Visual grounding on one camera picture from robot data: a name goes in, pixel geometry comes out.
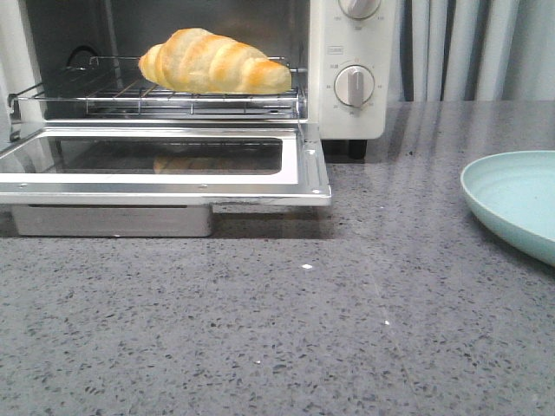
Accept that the glass oven door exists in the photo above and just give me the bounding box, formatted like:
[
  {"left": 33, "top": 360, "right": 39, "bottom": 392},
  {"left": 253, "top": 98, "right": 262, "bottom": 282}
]
[{"left": 1, "top": 124, "right": 331, "bottom": 237}]

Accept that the golden croissant bread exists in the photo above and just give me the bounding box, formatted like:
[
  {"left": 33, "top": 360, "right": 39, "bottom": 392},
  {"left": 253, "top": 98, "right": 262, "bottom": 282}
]
[{"left": 139, "top": 28, "right": 292, "bottom": 94}]

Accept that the black right oven foot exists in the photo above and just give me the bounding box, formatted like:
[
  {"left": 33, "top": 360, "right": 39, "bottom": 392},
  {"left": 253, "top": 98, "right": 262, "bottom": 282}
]
[{"left": 348, "top": 140, "right": 368, "bottom": 159}]

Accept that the lower oven timer knob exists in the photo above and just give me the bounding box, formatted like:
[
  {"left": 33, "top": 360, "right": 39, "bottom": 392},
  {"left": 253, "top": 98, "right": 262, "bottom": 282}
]
[{"left": 334, "top": 65, "right": 375, "bottom": 108}]

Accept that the upper oven knob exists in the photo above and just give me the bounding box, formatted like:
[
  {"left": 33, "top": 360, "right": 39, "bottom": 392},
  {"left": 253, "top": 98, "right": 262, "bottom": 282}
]
[{"left": 338, "top": 0, "right": 381, "bottom": 20}]

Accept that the white Toshiba toaster oven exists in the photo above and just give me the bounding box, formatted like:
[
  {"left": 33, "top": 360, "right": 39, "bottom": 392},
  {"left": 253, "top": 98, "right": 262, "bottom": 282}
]
[{"left": 1, "top": 1, "right": 396, "bottom": 142}]

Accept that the grey curtain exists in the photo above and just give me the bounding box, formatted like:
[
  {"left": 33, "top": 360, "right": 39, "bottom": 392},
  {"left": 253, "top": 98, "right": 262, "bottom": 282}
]
[{"left": 388, "top": 1, "right": 554, "bottom": 102}]

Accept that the light green plate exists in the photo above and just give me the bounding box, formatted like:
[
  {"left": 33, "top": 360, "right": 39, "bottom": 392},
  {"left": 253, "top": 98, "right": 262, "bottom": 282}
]
[{"left": 460, "top": 151, "right": 554, "bottom": 265}]

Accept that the metal wire oven rack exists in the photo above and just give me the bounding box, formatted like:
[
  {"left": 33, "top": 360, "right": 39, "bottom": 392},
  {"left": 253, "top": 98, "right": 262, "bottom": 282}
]
[{"left": 8, "top": 55, "right": 308, "bottom": 120}]

